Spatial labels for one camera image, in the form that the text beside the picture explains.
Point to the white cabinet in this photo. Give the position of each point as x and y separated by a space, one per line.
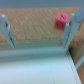
33 66

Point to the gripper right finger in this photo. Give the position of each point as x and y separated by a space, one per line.
70 31

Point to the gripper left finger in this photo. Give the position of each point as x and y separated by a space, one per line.
8 31

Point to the pink block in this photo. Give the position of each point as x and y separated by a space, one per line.
61 20

